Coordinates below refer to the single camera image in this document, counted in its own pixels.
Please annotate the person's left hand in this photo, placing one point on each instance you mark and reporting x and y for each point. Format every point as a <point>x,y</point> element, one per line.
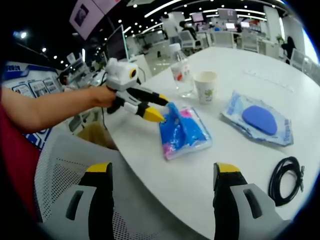
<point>108,96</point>

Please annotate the row of white chairs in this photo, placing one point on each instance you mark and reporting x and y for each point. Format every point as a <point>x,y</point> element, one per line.
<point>305,62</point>

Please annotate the potted green plant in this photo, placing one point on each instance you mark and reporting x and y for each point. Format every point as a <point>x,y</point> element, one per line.
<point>280,39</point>

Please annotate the white paper cup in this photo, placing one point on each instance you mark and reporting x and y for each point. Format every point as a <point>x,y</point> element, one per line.
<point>205,87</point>

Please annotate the blue pad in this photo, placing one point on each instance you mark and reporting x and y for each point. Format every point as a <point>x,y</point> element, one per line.
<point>260,120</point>

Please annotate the clear plastic bottle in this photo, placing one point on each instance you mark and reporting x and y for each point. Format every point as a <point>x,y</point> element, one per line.
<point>182,72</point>

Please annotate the hanging screen with dark picture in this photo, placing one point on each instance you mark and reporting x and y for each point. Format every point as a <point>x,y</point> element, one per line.
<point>85,17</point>

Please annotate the row of office workstations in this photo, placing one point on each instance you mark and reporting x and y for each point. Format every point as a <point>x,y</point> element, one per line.
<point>232,30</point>

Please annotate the white table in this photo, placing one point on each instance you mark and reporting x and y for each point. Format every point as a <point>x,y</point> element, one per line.
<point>250,160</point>

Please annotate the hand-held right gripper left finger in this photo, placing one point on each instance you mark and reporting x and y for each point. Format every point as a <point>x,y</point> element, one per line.
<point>100,200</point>

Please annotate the blue wall display board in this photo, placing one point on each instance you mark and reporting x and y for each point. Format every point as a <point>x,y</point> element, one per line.
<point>37,85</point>

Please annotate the white mesh chair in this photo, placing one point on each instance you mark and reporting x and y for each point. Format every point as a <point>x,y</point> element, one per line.
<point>62,155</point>

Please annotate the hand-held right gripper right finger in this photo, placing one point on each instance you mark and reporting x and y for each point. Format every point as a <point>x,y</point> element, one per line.
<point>225,200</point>

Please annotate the plain hanging screen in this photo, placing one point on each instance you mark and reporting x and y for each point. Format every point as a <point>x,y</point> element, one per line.
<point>107,5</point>

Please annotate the blue and pink packet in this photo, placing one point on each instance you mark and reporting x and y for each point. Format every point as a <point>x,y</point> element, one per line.
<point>185,130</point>

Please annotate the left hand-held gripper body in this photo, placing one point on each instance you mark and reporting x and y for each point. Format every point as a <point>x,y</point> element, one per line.
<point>122,77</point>

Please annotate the open grey laptop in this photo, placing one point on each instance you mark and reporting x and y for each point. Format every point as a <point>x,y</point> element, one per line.
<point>116,43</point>

